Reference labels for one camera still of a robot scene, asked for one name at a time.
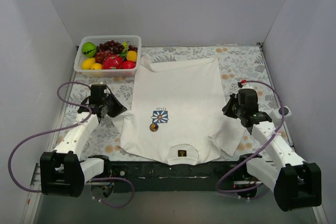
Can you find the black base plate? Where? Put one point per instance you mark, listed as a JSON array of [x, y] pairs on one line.
[[155, 176]]

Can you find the red toy apple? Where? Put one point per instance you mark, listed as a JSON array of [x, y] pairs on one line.
[[128, 65]]

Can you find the yellow toy lemon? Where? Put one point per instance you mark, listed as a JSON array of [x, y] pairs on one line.
[[87, 64]]

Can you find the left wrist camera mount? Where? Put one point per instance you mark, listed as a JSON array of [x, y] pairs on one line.
[[107, 90]]

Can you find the red toy dragon fruit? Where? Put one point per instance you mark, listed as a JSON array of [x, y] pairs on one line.
[[112, 62]]

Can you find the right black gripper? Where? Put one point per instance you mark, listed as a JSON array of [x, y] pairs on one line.
[[229, 107]]

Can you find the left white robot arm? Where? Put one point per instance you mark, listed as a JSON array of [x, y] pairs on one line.
[[62, 173]]

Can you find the white plastic fruit basket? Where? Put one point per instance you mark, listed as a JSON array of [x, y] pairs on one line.
[[97, 40]]

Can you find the white bottle grey cap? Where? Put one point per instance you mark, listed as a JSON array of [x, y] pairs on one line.
[[277, 114]]

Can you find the dark red toy grapes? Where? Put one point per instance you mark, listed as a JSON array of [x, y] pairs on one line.
[[113, 48]]

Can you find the floral patterned table mat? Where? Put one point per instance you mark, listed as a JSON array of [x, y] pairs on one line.
[[235, 63]]

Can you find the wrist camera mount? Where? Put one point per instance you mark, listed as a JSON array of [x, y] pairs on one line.
[[243, 84], [107, 90]]

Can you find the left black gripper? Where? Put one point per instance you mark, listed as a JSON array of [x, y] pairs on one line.
[[115, 106]]

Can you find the green toy fruit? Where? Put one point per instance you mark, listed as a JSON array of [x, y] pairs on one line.
[[89, 49]]

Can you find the yellow toy mango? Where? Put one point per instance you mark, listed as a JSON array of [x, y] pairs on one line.
[[96, 66]]

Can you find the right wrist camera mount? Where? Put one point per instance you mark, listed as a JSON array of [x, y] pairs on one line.
[[243, 84]]

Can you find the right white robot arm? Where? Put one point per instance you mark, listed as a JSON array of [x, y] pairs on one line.
[[294, 182]]

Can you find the orange toy fruit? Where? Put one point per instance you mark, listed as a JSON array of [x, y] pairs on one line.
[[132, 56]]

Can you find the white printed t-shirt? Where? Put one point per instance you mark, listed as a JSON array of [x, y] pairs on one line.
[[185, 98]]

